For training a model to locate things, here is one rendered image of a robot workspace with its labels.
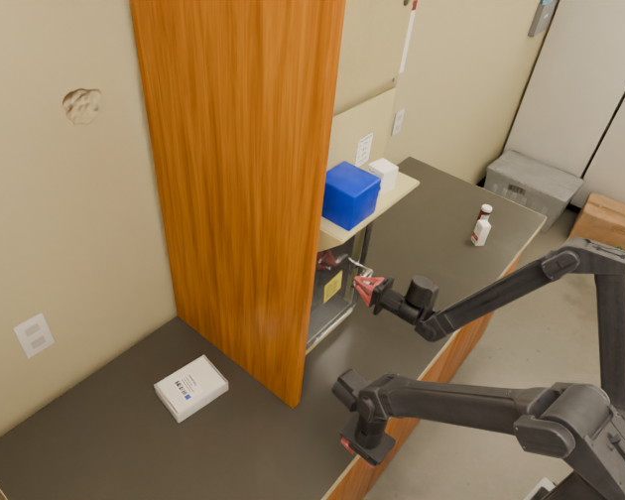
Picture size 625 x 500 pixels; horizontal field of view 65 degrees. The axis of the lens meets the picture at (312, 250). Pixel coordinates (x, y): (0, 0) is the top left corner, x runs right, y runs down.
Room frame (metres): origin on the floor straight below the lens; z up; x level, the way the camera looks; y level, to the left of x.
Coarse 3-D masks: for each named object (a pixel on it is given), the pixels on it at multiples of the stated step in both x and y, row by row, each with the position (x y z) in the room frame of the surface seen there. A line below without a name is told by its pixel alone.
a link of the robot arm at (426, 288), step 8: (416, 280) 0.91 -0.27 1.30; (424, 280) 0.92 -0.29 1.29; (416, 288) 0.89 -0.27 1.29; (424, 288) 0.88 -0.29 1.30; (432, 288) 0.89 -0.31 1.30; (408, 296) 0.89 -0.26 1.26; (416, 296) 0.88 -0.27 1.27; (424, 296) 0.88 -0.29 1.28; (432, 296) 0.87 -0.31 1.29; (416, 304) 0.87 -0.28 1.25; (424, 304) 0.87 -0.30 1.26; (432, 304) 0.88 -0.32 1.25; (424, 312) 0.85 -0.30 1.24; (432, 312) 0.89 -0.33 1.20; (424, 320) 0.86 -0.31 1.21; (416, 328) 0.83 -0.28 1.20; (424, 328) 0.82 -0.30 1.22; (432, 328) 0.82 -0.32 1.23; (424, 336) 0.81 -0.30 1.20; (432, 336) 0.80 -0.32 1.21
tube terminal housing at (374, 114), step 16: (384, 96) 1.07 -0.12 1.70; (352, 112) 0.97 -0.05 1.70; (368, 112) 1.02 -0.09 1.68; (384, 112) 1.08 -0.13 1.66; (336, 128) 0.92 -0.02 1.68; (352, 128) 0.97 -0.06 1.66; (368, 128) 1.03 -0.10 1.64; (384, 128) 1.09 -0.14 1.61; (336, 144) 0.93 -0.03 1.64; (352, 144) 0.98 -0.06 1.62; (384, 144) 1.10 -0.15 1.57; (336, 160) 0.94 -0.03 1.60; (352, 160) 0.99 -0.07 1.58
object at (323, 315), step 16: (368, 224) 1.07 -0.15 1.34; (352, 240) 1.01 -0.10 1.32; (368, 240) 1.09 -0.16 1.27; (320, 256) 0.90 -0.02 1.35; (336, 256) 0.96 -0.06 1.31; (352, 256) 1.03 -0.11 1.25; (320, 272) 0.91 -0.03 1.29; (336, 272) 0.97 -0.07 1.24; (352, 272) 1.04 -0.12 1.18; (320, 288) 0.92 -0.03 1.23; (352, 288) 1.05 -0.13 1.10; (320, 304) 0.93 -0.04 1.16; (336, 304) 0.99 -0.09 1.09; (352, 304) 1.07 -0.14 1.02; (320, 320) 0.93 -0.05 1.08; (336, 320) 1.01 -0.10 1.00; (320, 336) 0.94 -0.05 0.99
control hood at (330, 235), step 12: (396, 180) 1.03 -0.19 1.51; (408, 180) 1.04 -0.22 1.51; (396, 192) 0.98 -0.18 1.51; (408, 192) 1.00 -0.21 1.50; (384, 204) 0.92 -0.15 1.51; (372, 216) 0.87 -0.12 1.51; (324, 228) 0.81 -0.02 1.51; (336, 228) 0.82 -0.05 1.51; (360, 228) 0.83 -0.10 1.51; (324, 240) 0.80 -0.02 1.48; (336, 240) 0.79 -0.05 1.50
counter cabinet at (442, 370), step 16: (480, 320) 1.56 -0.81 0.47; (464, 336) 1.38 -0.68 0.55; (480, 336) 1.75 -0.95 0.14; (448, 352) 1.23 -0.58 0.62; (464, 352) 1.53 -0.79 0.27; (432, 368) 1.09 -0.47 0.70; (448, 368) 1.35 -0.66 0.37; (400, 432) 1.01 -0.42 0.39; (384, 464) 0.97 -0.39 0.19; (352, 480) 0.72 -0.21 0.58; (368, 480) 0.85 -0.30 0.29; (336, 496) 0.64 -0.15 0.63; (352, 496) 0.75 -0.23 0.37
